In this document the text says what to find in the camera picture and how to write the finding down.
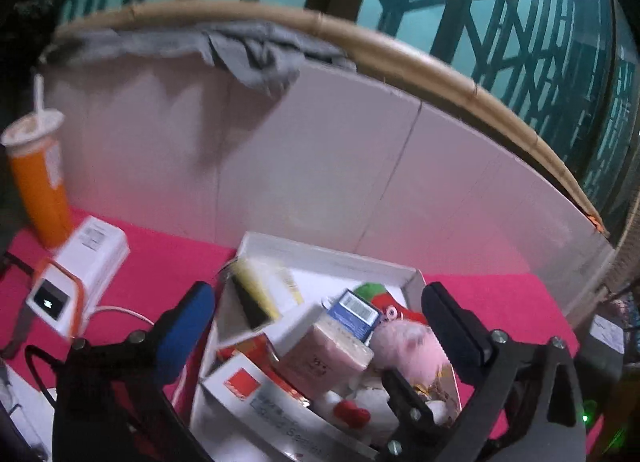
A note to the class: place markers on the white sheet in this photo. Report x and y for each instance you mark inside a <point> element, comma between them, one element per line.
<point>22,417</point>

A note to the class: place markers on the blue medicine box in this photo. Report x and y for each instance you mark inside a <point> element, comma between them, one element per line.
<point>355,314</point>

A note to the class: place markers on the bamboo rail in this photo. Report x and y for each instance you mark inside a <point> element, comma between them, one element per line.
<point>400,50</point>

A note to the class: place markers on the white orange device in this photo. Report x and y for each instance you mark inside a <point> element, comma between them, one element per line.
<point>85,267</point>

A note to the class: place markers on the red tablecloth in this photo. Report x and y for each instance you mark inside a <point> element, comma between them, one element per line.
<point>150,262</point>

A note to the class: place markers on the small red box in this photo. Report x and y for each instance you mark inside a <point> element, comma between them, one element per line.
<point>250,349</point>

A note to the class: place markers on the yellow white box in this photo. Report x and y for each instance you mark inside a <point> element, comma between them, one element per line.
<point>260,292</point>

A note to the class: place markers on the grey cloth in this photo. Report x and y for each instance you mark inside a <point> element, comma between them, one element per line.
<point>260,52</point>

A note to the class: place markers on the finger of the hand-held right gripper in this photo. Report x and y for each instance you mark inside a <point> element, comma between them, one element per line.
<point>412,412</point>

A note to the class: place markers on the pink pig plush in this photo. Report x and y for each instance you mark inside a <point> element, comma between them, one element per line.
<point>407,349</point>

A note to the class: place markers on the orange cup with straw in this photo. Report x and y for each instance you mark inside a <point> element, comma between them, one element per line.
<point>40,182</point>

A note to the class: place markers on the white cardboard tray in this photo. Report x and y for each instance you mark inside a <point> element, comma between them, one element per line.
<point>330,262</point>

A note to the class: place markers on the white plush toy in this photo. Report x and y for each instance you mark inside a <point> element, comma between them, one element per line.
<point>380,399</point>

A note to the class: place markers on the red strawberry plush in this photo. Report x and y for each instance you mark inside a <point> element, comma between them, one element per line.
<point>395,309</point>

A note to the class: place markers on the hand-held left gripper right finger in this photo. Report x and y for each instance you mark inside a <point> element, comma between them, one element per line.
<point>450,334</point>

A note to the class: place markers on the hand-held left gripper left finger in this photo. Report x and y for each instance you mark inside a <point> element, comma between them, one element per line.
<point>185,334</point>

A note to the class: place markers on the white box with red square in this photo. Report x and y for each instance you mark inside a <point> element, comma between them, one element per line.
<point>270,407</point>

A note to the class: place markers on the pink box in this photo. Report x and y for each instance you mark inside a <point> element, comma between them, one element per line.
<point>325,357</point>

